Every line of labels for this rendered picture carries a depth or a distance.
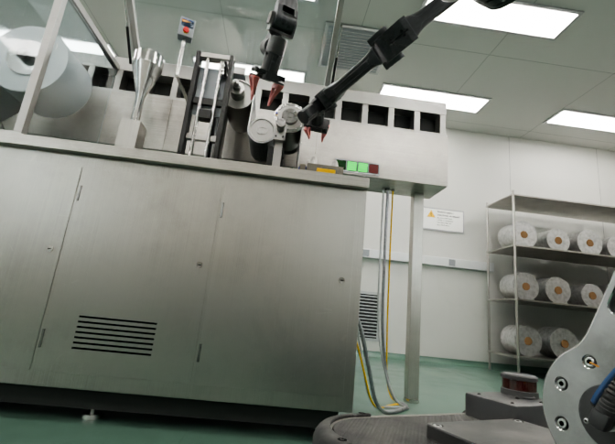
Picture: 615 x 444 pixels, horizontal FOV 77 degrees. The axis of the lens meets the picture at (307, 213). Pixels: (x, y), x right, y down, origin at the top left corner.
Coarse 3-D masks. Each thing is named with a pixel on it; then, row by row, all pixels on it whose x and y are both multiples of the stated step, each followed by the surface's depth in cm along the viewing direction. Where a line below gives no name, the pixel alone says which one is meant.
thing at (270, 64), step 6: (264, 54) 120; (270, 54) 118; (264, 60) 119; (270, 60) 119; (276, 60) 119; (264, 66) 119; (270, 66) 119; (276, 66) 120; (264, 72) 119; (270, 72) 119; (276, 72) 121; (282, 78) 121
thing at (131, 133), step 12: (144, 60) 180; (144, 72) 181; (156, 72) 185; (144, 84) 181; (144, 96) 182; (132, 120) 175; (120, 132) 173; (132, 132) 174; (144, 132) 181; (120, 144) 172; (132, 144) 172
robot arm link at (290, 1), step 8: (280, 0) 116; (288, 0) 117; (296, 0) 118; (280, 8) 115; (288, 8) 118; (296, 8) 118; (280, 16) 115; (288, 16) 117; (296, 16) 118; (280, 24) 116; (288, 24) 117; (296, 24) 118; (288, 32) 119
